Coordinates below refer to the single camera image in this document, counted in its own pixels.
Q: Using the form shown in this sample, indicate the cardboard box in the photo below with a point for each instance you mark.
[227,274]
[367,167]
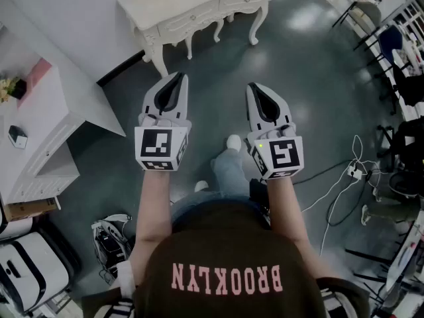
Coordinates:
[31,209]

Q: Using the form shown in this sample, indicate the small black and white box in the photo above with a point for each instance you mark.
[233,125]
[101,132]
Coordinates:
[18,137]

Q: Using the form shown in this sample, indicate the black office chair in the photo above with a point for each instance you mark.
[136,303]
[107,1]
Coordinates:
[407,137]

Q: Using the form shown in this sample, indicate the grey backpack on floor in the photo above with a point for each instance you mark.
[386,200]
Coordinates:
[111,243]

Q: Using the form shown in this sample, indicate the black waist pack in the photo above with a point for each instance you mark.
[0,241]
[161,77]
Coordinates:
[260,200]

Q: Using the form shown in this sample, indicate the person's white shoe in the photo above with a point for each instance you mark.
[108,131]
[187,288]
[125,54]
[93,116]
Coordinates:
[201,185]
[234,142]

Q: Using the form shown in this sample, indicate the white case with black trim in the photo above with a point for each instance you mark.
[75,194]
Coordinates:
[30,270]

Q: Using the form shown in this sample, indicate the person's right white shoe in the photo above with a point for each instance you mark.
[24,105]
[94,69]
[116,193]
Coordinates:
[234,142]

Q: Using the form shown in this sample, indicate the white shelf unit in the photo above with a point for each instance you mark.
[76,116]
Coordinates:
[407,15]

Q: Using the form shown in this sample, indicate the grey chair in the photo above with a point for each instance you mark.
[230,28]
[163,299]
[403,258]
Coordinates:
[369,13]

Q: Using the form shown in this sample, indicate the black jacket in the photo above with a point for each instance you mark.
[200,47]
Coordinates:
[409,84]

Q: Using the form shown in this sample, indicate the person's left forearm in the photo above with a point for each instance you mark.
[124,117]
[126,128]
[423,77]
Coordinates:
[154,210]

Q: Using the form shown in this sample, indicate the person's left white shoe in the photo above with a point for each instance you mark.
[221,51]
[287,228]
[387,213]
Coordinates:
[201,185]

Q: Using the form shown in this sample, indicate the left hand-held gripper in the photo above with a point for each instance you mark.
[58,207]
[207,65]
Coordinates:
[155,146]

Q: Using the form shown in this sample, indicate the yellow flowers in black pot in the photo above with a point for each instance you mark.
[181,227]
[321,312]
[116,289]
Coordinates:
[13,88]

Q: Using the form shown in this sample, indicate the black tripod legs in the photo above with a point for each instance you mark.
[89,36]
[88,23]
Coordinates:
[367,270]

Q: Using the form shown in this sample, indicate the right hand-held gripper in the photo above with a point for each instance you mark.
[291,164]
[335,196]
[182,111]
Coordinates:
[285,156]

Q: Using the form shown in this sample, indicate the person's brown shirt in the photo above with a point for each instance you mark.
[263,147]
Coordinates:
[225,243]

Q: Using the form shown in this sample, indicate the pink board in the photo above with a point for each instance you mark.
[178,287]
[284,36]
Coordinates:
[34,75]

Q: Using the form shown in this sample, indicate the person's blue jeans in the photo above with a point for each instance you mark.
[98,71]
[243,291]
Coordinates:
[228,177]

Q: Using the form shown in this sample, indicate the blue chair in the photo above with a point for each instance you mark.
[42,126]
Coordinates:
[391,45]

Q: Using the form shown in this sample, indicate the person's right forearm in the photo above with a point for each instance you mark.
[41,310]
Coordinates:
[285,217]

